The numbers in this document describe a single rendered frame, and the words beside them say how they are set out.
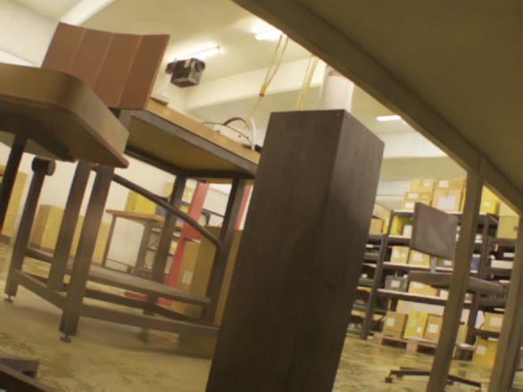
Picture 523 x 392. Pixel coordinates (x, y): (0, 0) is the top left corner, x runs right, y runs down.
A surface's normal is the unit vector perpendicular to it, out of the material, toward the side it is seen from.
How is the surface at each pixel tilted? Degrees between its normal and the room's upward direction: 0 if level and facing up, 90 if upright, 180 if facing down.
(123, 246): 90
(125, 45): 90
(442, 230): 84
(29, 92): 90
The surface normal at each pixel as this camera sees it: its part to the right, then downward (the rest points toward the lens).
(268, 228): -0.60, -0.30
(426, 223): 0.49, -0.18
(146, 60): -0.32, -0.27
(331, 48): 0.68, 0.00
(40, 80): -0.04, -0.22
